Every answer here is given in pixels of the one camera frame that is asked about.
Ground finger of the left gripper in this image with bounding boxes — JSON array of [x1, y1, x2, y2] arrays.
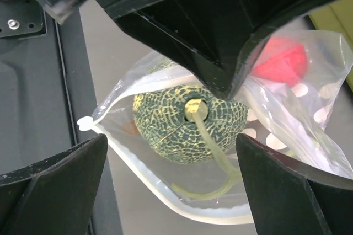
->
[[124, 0, 353, 100], [97, 0, 234, 99]]

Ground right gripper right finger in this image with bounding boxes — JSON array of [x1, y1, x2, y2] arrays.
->
[[236, 134, 352, 235]]

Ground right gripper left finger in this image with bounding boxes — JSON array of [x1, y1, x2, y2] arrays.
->
[[1, 134, 108, 234]]

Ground fake green melon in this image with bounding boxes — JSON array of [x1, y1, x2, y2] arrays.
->
[[132, 58, 249, 200]]

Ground polka dot zip top bag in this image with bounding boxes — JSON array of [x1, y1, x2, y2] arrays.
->
[[77, 29, 352, 225]]

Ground fake red fruit in bag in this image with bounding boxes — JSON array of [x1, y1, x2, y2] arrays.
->
[[250, 37, 308, 87]]

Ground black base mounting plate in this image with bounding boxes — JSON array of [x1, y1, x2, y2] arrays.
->
[[1, 0, 122, 234]]

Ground green plastic bin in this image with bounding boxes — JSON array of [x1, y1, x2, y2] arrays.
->
[[308, 0, 353, 92]]

